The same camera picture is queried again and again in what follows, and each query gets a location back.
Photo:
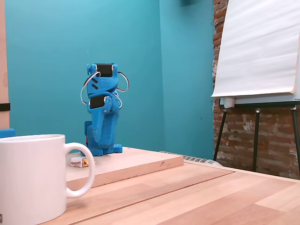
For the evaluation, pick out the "white yellow sweet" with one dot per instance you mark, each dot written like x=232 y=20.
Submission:
x=77 y=162

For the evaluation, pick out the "white ceramic mug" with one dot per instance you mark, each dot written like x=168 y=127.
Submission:
x=32 y=178

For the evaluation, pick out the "light wooden board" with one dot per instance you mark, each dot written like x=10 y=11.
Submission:
x=140 y=161

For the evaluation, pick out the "white radiator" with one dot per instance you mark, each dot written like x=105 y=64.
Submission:
x=201 y=160

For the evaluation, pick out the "flip chart easel stand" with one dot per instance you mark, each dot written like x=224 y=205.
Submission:
x=256 y=136

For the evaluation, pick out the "white flip chart pad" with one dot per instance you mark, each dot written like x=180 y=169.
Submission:
x=257 y=47

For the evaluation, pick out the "wooden post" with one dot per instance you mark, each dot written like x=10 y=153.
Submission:
x=2 y=58

